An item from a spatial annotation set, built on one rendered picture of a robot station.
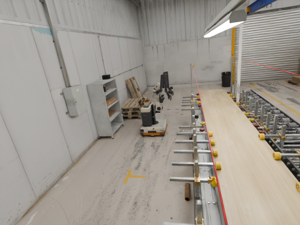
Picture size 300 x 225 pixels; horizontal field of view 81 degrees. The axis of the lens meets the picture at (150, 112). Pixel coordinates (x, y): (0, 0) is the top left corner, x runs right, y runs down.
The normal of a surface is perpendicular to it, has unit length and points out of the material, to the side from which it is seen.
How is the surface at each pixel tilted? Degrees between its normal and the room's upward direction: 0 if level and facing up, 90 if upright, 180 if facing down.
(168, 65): 90
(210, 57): 90
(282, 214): 0
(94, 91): 90
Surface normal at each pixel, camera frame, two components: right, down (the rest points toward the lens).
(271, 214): -0.11, -0.94
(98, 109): -0.20, 0.35
